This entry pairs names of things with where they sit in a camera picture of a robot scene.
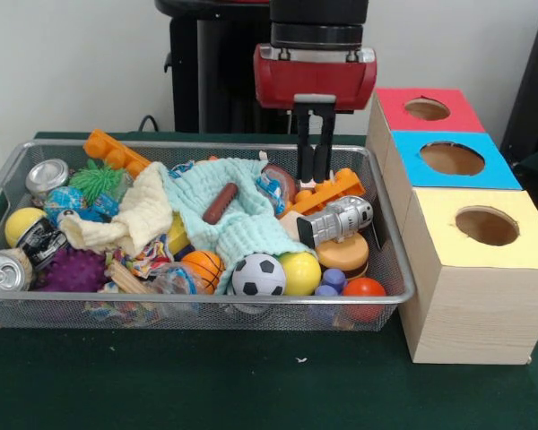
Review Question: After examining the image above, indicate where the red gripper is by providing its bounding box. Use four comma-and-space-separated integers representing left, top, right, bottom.
253, 43, 378, 183

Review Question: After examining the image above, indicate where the colourful patterned cloth scrunchie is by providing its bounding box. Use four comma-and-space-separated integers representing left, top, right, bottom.
106, 233, 176, 280

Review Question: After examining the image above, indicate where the wooden box with three holes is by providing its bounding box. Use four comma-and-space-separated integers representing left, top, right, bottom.
365, 87, 538, 366

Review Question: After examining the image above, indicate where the silver mesh bin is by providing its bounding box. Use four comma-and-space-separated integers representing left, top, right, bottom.
0, 138, 417, 332

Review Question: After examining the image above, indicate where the silver toy robot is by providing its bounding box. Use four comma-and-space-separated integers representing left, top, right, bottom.
295, 195, 374, 248

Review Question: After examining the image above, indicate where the mint green cloth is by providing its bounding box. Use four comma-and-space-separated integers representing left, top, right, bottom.
161, 157, 317, 295

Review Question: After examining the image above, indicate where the brown toy sausage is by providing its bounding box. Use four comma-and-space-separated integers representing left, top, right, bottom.
201, 182, 239, 225

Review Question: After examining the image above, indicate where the yellow ball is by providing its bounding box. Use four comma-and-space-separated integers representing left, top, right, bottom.
278, 251, 323, 296

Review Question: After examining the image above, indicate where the black and white soccer ball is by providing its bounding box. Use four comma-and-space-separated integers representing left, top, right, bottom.
231, 253, 288, 297

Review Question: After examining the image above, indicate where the red ball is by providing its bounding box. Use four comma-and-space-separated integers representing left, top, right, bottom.
342, 276, 387, 322

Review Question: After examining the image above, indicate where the small orange basketball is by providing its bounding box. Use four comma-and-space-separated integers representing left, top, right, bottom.
180, 249, 227, 295

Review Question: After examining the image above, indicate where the cream cloth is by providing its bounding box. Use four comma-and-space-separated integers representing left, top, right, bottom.
60, 161, 175, 259

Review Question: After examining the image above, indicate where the long orange toy brick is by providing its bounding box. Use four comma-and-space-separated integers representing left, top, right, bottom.
82, 128, 152, 176

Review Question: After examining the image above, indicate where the dark green table cloth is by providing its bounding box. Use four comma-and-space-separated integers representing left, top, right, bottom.
0, 130, 538, 430

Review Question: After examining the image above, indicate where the purple spiky ball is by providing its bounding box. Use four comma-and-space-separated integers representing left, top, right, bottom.
35, 247, 110, 293

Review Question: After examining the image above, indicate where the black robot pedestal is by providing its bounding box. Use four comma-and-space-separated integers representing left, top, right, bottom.
154, 0, 344, 134

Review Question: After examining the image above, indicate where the black cable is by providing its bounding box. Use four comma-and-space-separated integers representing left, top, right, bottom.
137, 114, 163, 133

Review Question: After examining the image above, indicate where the black object by wall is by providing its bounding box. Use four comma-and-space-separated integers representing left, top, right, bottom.
499, 6, 538, 180

